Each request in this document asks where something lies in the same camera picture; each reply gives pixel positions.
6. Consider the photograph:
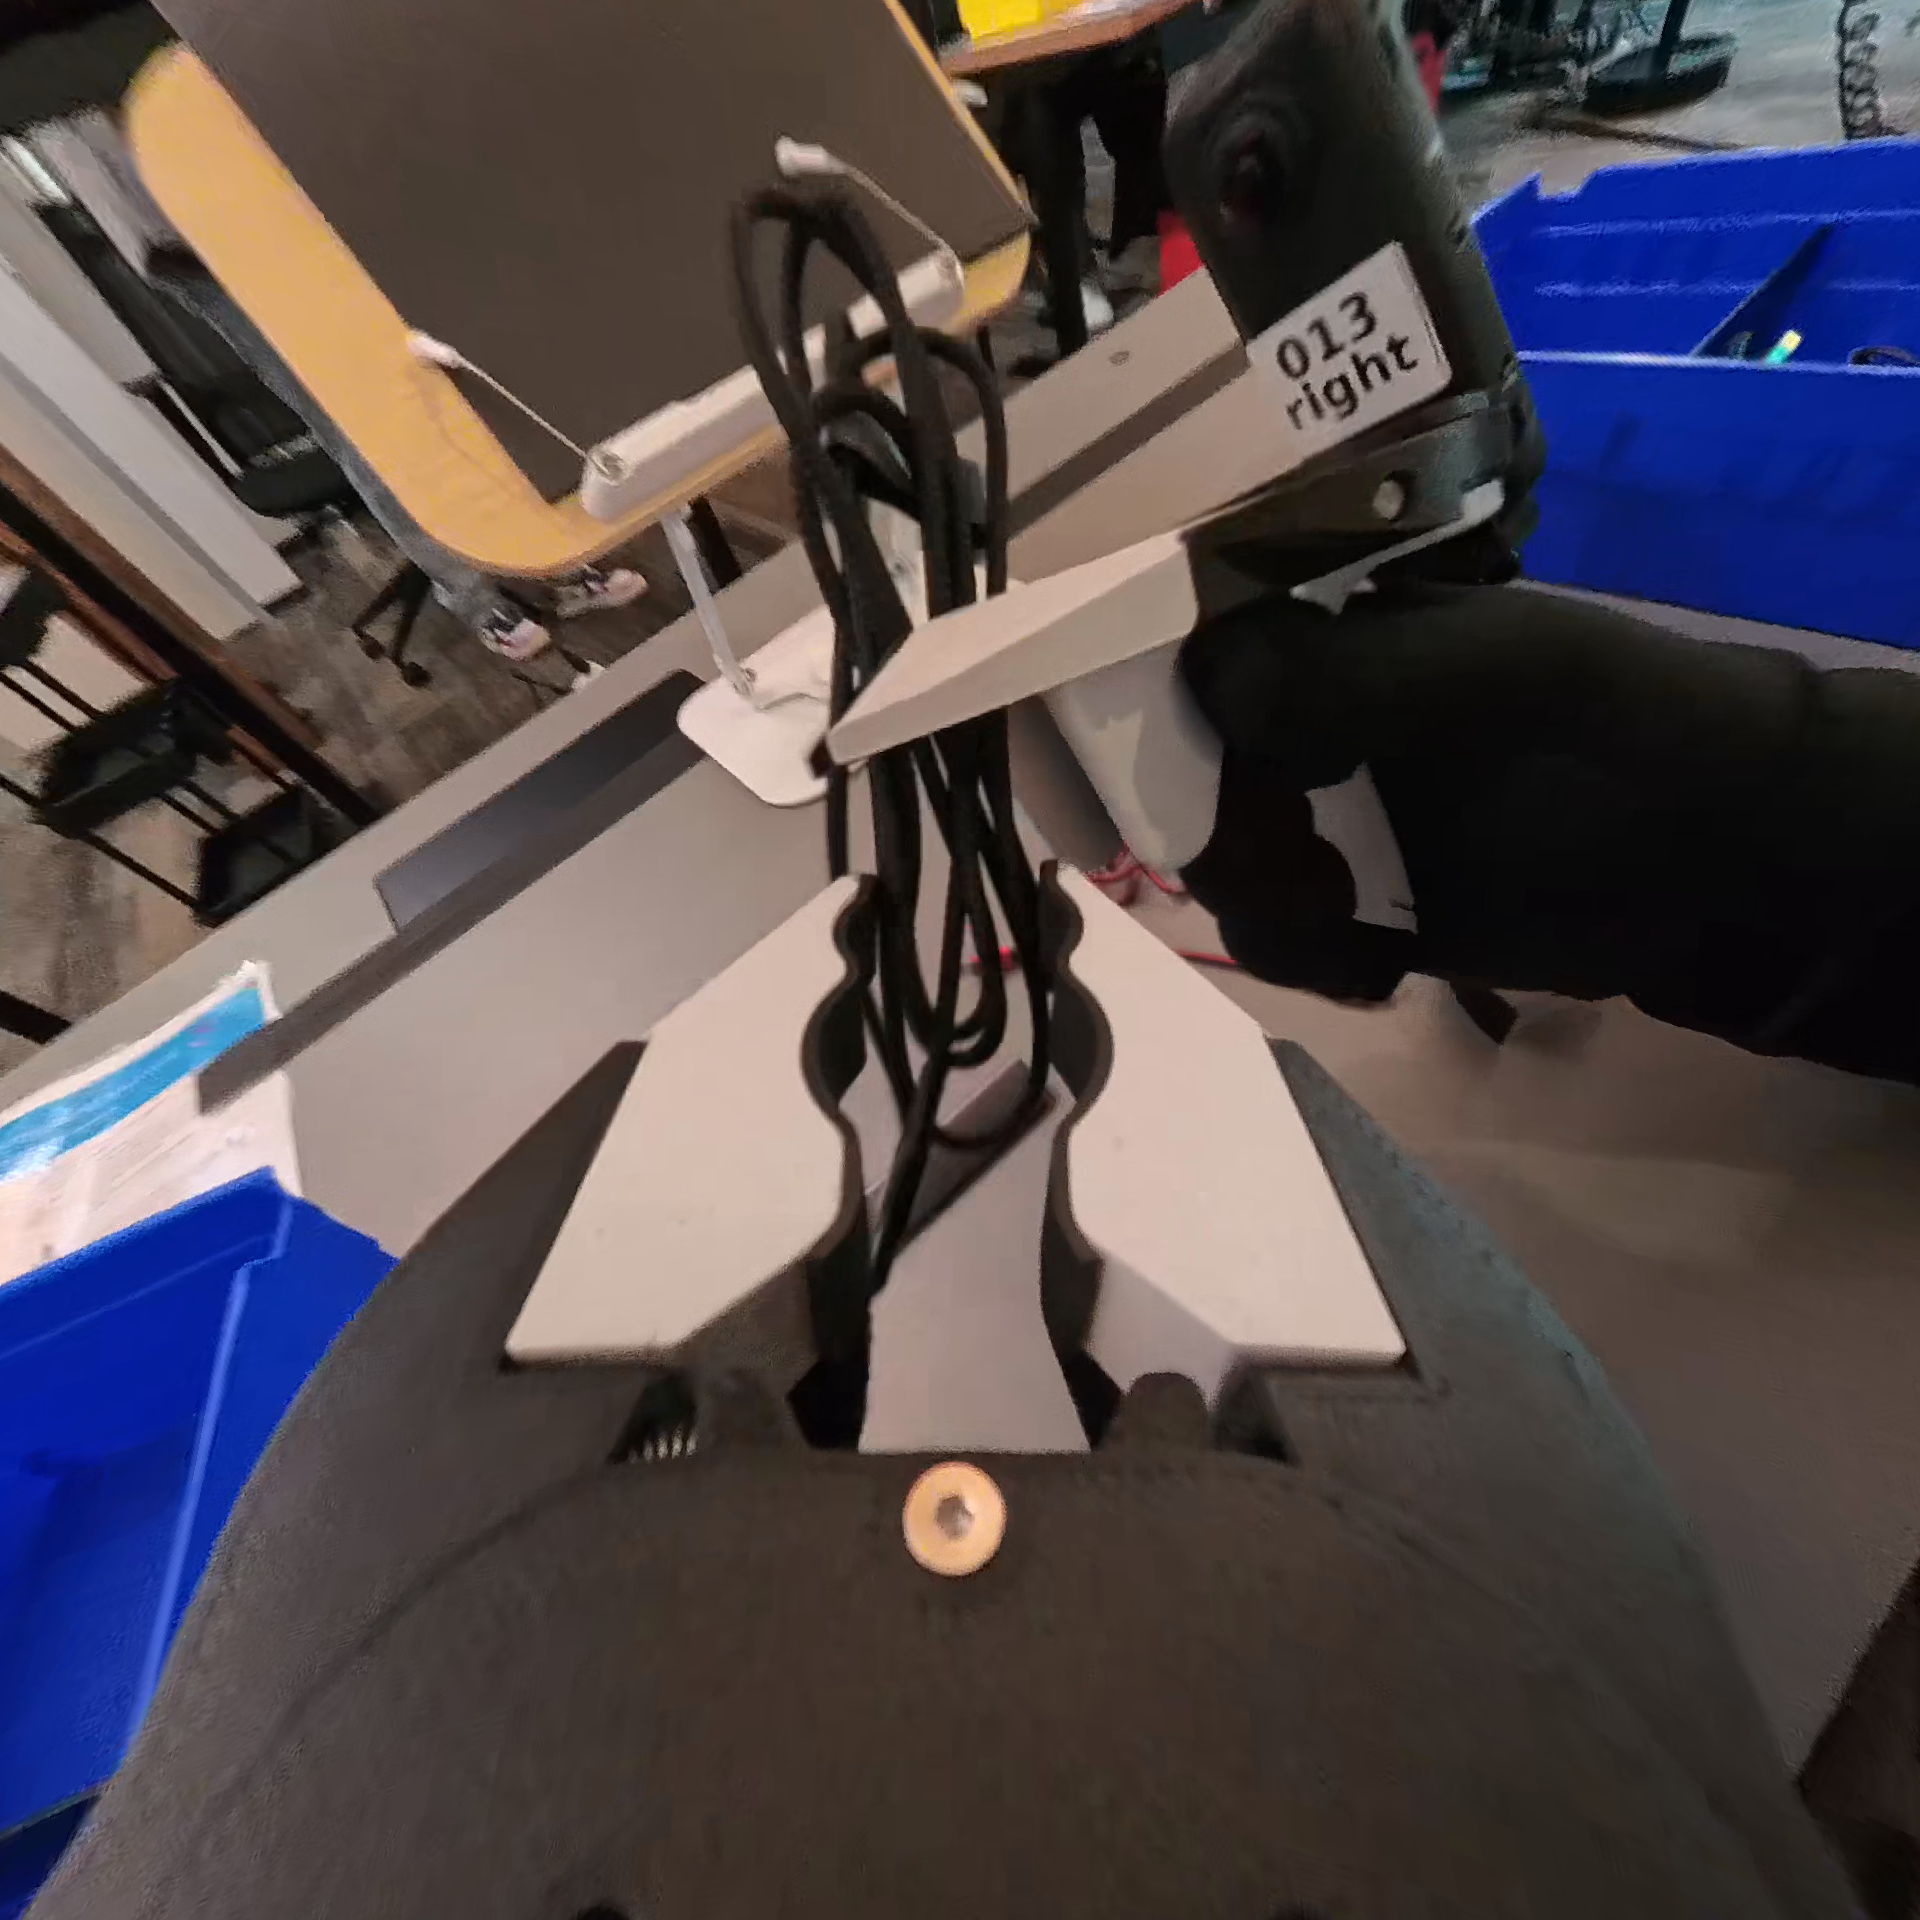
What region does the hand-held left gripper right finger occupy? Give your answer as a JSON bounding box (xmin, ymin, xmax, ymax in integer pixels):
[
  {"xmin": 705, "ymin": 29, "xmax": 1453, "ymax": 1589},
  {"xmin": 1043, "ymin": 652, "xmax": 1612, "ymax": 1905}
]
[{"xmin": 1034, "ymin": 866, "xmax": 1411, "ymax": 1421}]

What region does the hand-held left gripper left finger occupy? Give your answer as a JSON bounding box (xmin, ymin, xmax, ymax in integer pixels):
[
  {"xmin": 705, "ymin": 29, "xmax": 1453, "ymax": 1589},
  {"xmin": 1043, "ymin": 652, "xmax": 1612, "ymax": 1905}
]
[{"xmin": 503, "ymin": 875, "xmax": 887, "ymax": 1412}]

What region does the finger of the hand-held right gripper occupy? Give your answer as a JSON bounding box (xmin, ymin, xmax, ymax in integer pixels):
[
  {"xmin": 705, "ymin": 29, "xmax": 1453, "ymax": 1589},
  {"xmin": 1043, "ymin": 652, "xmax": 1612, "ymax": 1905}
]
[{"xmin": 823, "ymin": 529, "xmax": 1206, "ymax": 775}]

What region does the black braided cable with strap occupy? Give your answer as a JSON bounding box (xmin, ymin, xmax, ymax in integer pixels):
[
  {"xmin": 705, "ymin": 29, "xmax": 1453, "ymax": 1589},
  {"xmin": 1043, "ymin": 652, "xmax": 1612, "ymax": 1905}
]
[{"xmin": 729, "ymin": 186, "xmax": 1081, "ymax": 1309}]

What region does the person's right hand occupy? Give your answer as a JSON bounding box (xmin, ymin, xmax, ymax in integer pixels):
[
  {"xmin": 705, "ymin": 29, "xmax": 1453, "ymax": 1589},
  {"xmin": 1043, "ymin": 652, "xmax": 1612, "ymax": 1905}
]
[{"xmin": 1176, "ymin": 575, "xmax": 1828, "ymax": 1009}]

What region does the blue plastic bin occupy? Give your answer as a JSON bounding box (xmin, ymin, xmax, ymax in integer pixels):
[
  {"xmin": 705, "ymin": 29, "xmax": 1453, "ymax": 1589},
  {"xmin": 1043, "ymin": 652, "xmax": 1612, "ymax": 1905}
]
[{"xmin": 1470, "ymin": 139, "xmax": 1920, "ymax": 655}]

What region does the printed paper sheet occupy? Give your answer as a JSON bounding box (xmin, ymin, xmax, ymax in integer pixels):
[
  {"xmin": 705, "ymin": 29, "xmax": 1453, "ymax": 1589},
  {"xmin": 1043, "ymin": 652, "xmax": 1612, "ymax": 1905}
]
[{"xmin": 0, "ymin": 960, "xmax": 301, "ymax": 1278}]

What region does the blue bin with white label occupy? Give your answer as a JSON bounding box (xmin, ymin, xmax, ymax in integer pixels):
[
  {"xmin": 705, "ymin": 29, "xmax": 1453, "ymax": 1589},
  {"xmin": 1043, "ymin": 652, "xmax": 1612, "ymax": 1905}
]
[{"xmin": 0, "ymin": 1171, "xmax": 400, "ymax": 1841}]

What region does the wooden board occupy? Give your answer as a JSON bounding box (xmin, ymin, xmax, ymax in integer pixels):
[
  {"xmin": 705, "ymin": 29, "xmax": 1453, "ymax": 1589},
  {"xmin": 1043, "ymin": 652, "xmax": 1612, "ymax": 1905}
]
[{"xmin": 122, "ymin": 0, "xmax": 1037, "ymax": 580}]

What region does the red braided usb cable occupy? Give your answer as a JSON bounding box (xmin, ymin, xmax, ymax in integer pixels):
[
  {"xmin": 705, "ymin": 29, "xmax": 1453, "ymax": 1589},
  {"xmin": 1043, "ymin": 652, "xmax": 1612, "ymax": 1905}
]
[{"xmin": 959, "ymin": 847, "xmax": 1248, "ymax": 978}]

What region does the dark table cable tray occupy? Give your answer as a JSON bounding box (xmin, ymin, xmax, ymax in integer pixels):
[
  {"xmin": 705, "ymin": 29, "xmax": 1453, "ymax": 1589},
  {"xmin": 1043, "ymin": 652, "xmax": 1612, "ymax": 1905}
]
[{"xmin": 202, "ymin": 352, "xmax": 1254, "ymax": 1113}]

